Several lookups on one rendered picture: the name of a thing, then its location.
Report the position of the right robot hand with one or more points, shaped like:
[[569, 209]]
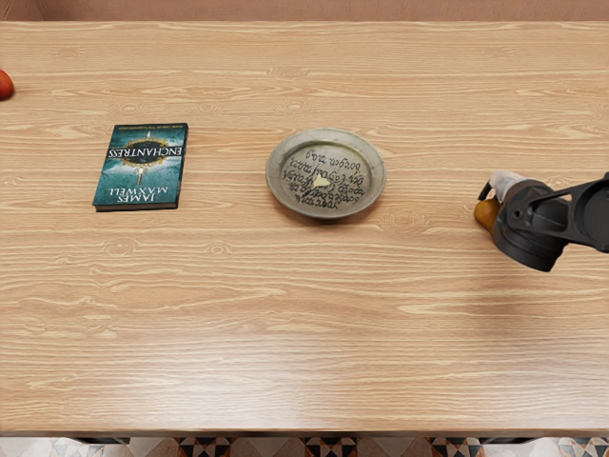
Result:
[[505, 179]]

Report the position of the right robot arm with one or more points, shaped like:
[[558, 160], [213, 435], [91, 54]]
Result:
[[542, 224]]

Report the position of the grey plate with script pattern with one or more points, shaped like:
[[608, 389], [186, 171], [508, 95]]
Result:
[[326, 173]]

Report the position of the yellow-brown pear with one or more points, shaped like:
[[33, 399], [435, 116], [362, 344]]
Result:
[[485, 212]]

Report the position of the teal paperback book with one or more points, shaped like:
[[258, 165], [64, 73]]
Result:
[[142, 166]]

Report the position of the red apple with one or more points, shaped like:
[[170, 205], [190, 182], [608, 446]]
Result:
[[4, 85]]

